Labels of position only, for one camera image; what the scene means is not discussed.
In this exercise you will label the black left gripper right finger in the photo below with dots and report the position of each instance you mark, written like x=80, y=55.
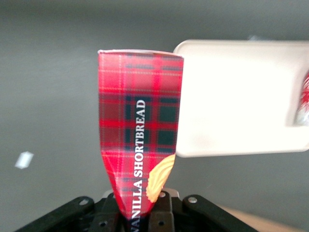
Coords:
x=161, y=212

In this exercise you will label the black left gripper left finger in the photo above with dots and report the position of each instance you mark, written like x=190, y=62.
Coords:
x=109, y=212

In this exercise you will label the red tartan cookie box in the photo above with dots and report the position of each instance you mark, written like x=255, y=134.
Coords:
x=140, y=116

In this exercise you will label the beige plastic tray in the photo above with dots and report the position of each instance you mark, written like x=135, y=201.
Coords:
x=231, y=101

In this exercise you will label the small white scrap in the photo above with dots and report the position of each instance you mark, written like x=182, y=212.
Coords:
x=24, y=160

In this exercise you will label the red white wrapped snack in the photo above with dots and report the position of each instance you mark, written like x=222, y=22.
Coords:
x=304, y=96

